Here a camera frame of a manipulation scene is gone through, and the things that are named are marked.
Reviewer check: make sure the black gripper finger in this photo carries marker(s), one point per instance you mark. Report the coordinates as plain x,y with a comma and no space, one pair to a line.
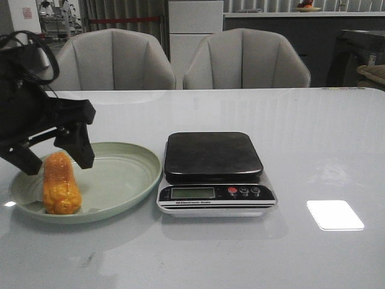
21,156

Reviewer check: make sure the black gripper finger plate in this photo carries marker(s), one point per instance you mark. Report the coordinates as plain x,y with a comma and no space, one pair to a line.
74,140

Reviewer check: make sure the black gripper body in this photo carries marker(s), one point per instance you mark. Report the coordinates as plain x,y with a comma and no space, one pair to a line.
27,112

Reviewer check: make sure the orange corn cob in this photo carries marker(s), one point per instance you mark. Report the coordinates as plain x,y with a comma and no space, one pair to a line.
61,194

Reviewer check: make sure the light green oval plate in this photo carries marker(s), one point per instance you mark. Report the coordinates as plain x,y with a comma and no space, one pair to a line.
122,176

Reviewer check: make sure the left grey upholstered chair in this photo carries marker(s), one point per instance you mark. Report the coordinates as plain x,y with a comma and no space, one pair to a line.
113,59

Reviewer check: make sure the grey upholstered chair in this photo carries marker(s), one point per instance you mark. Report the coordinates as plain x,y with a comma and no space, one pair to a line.
245,59
113,59

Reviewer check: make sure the black silver kitchen scale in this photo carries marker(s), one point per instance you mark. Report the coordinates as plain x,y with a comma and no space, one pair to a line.
213,174

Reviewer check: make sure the white drawer cabinet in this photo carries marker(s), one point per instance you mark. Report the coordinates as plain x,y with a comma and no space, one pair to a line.
189,22

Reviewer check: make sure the right grey upholstered chair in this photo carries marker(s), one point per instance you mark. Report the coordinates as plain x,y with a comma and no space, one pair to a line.
245,59

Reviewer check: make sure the fruit bowl on counter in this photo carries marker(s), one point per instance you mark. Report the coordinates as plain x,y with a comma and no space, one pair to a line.
306,6

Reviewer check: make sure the dark grey counter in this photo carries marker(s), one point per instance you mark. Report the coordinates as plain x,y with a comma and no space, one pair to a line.
331,44

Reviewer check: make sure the beige cushion at right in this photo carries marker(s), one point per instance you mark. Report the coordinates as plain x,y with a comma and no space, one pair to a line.
372,76

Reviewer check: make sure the pink wall notice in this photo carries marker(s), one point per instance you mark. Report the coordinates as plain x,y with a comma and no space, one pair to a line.
27,13

